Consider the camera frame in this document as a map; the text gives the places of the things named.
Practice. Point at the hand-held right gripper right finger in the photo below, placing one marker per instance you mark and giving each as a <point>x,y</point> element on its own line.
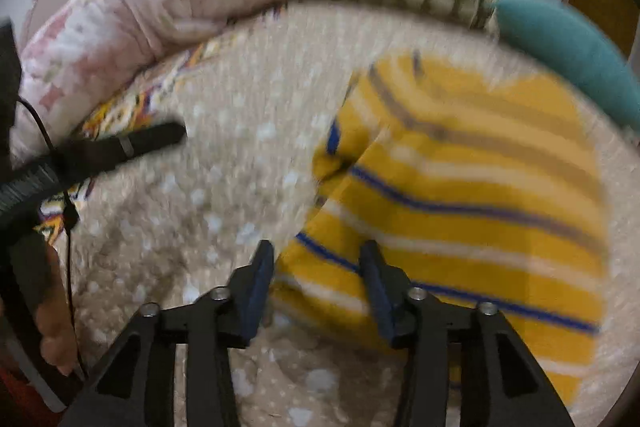
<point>377,292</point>

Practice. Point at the person's left hand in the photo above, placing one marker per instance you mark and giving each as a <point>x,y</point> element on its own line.
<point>55,322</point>

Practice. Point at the yellow striped sweater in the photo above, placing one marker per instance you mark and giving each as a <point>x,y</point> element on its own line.
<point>475,257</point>

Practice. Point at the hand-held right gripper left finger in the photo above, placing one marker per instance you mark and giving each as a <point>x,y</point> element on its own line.
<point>257,292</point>

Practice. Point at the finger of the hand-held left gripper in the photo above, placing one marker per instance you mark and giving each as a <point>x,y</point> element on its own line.
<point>125,149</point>

